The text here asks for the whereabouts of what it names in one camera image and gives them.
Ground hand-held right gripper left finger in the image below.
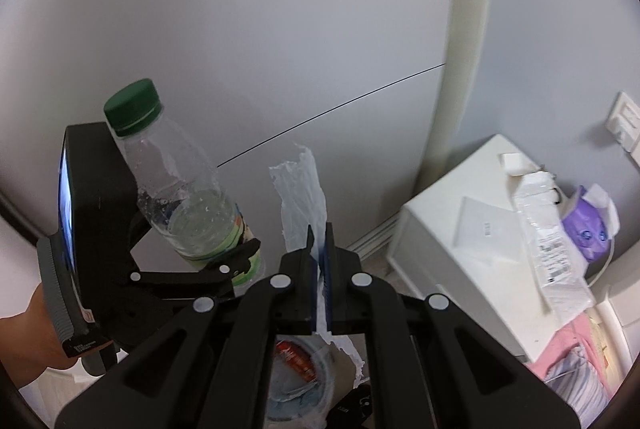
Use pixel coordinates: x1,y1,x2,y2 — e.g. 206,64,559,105
52,224,321,429

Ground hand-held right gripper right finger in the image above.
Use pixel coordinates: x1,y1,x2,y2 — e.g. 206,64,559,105
320,221,584,429

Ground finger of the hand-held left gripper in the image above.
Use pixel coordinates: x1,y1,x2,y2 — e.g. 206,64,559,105
131,238,262,302

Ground red drink can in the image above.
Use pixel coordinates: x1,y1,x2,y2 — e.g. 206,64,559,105
275,341,317,383

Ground clear plastic bottle green cap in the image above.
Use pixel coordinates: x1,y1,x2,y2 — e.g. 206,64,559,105
103,79,266,298

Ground light blue trash bin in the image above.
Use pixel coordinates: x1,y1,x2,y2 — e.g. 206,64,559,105
265,334,337,426

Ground crinkled white plastic bag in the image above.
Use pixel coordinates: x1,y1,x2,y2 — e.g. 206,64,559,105
269,143,366,393

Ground clear bubble mailer bag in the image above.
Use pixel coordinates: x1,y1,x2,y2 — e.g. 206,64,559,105
510,169,596,326

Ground person's left forearm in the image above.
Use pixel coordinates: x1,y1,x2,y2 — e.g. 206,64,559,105
0,281,109,388

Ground white nightstand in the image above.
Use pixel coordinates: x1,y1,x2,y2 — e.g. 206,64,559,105
387,134,602,363

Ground clear plastic bin liner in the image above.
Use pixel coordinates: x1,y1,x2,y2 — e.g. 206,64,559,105
267,359,334,429

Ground white envelope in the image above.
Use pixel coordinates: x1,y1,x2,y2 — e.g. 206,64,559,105
454,196,526,266

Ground small white block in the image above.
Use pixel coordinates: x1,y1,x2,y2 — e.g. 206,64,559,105
499,152,535,179

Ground pink blanket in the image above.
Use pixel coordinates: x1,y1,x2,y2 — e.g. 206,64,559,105
530,314,609,381

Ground white wardrobe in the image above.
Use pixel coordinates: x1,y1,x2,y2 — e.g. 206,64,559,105
0,0,457,360

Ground purple tissue pack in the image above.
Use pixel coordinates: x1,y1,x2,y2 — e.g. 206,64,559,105
560,183,621,264

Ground striped bed sheet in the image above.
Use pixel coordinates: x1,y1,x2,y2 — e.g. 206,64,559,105
542,344,632,428

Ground cream vertical trim post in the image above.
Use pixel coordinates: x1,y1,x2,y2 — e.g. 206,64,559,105
422,0,496,196

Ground white wall socket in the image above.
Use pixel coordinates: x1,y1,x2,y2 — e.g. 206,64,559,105
604,92,640,153

